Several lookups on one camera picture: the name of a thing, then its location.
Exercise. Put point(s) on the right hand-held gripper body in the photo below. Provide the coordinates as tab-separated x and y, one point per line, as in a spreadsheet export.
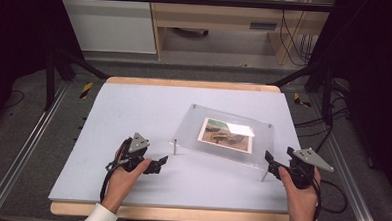
307	158

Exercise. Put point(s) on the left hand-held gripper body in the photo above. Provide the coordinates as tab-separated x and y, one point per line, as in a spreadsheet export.
138	144

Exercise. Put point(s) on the clear acrylic photo frame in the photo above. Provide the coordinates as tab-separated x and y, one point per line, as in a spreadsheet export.
191	130

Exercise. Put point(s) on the boat painting photo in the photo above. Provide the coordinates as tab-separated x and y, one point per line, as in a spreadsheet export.
219	136

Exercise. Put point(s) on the person's left hand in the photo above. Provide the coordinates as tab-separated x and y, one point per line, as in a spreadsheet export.
120	185

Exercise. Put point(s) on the person's right hand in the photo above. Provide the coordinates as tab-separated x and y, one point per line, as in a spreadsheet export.
301	205

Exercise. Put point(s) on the pale purple table mat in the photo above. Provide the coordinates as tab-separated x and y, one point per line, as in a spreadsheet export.
133	114

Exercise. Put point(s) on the wooden table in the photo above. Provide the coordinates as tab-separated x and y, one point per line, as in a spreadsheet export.
179	215

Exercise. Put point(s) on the black metal stand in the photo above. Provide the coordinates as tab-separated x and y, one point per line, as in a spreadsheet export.
50	84
327	99

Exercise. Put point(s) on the black curtain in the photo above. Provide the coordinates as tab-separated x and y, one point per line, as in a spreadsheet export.
17	32
375	81

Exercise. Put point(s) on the white cabinet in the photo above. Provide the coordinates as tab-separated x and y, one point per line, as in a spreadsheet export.
111	26

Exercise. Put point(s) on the grey desk label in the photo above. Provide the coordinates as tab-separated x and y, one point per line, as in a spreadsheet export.
263	26

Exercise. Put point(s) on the light wooden desk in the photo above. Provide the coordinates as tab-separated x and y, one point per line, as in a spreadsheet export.
221	16

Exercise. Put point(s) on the aluminium floor rail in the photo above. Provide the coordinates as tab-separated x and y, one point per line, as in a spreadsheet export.
25	146
347	183

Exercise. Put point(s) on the black horizontal frame bar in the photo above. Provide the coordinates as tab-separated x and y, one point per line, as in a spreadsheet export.
189	0

